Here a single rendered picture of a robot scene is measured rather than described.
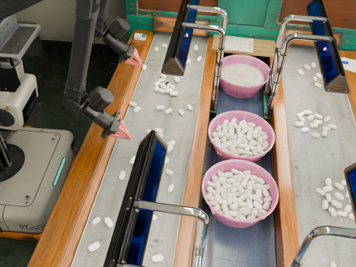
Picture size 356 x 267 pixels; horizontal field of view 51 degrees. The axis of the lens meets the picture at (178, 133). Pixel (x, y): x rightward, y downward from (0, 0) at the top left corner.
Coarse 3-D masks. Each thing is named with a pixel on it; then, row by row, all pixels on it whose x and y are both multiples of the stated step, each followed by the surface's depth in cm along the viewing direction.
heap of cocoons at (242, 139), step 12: (216, 132) 153; (228, 132) 153; (240, 132) 153; (252, 132) 154; (264, 132) 154; (216, 144) 148; (228, 144) 148; (240, 144) 148; (252, 144) 149; (264, 144) 149
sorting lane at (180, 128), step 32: (160, 64) 187; (192, 64) 188; (160, 96) 168; (192, 96) 169; (128, 128) 153; (160, 128) 154; (192, 128) 154; (128, 160) 141; (160, 192) 131; (96, 224) 121; (160, 224) 122; (96, 256) 113
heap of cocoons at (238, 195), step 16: (224, 176) 138; (240, 176) 137; (256, 176) 137; (208, 192) 132; (224, 192) 131; (240, 192) 133; (256, 192) 132; (224, 208) 126; (240, 208) 129; (256, 208) 128
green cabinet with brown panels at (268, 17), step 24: (144, 0) 196; (168, 0) 194; (216, 0) 190; (240, 0) 188; (264, 0) 187; (288, 0) 185; (336, 0) 182; (264, 24) 195; (288, 24) 193; (336, 24) 191
